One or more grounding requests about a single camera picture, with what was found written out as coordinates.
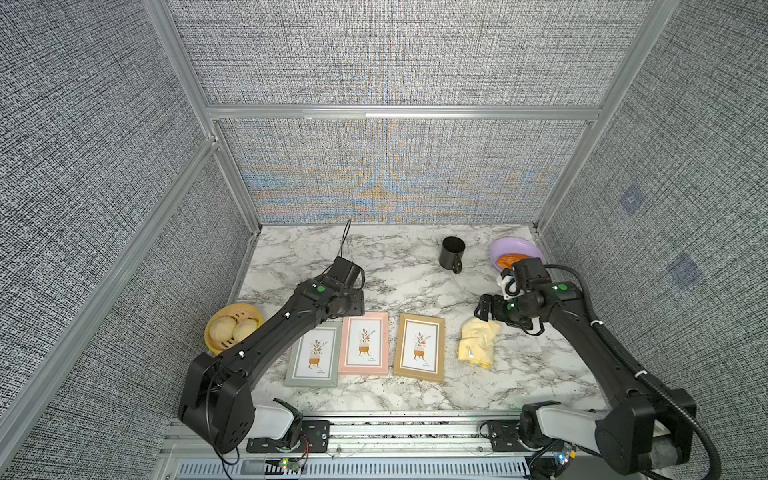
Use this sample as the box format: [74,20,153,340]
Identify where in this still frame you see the yellow bamboo steamer basket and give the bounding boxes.
[204,303,265,355]

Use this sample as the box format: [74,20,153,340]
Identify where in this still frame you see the tan wooden picture frame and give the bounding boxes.
[393,313,445,383]

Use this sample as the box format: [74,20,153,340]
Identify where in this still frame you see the orange pastry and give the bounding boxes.
[495,253,530,271]

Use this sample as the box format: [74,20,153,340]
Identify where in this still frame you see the left steamed bun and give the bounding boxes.
[207,316,238,350]

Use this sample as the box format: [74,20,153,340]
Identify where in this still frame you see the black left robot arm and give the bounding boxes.
[178,257,365,455]

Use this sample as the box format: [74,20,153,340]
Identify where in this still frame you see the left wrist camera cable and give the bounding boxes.
[335,218,355,260]

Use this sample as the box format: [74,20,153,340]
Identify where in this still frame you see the pink picture frame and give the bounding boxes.
[338,312,389,376]

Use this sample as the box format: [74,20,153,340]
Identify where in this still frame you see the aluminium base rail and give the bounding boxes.
[152,410,661,480]

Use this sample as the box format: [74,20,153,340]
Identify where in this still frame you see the grey-green picture frame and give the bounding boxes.
[285,321,343,388]

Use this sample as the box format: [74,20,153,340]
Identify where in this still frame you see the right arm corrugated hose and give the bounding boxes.
[542,263,722,480]

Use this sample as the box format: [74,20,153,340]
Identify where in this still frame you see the steamed bun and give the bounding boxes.
[207,316,238,350]
[233,319,260,342]

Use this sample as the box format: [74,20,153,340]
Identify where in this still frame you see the yellow cleaning cloth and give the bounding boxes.
[457,318,501,369]

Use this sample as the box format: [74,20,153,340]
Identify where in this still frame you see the black mug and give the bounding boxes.
[438,236,466,274]

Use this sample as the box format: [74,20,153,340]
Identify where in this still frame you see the right steamed bun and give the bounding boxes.
[233,319,260,342]

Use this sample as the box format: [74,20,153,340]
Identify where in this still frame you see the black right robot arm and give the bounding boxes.
[475,257,697,475]

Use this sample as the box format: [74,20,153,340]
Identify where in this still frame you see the purple bowl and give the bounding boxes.
[489,237,546,272]

